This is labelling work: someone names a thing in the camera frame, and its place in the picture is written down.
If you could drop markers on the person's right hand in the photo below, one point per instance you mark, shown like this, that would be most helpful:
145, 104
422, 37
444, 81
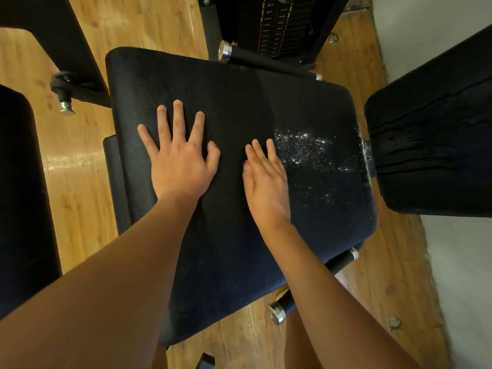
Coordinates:
267, 188

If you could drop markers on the person's leg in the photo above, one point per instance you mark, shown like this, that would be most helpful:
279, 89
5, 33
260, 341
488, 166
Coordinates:
160, 359
300, 346

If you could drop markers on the person's left leg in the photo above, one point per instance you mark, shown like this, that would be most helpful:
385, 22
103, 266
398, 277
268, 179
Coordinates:
160, 359

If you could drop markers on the person's right forearm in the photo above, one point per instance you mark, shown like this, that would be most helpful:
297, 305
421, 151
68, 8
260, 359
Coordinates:
338, 303

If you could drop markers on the person's right leg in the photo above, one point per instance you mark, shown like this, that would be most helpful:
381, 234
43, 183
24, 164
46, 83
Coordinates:
300, 346

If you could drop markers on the person's left forearm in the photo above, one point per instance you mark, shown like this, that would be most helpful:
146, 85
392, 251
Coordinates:
84, 296

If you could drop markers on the person's left hand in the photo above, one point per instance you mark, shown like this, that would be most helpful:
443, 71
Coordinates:
178, 161

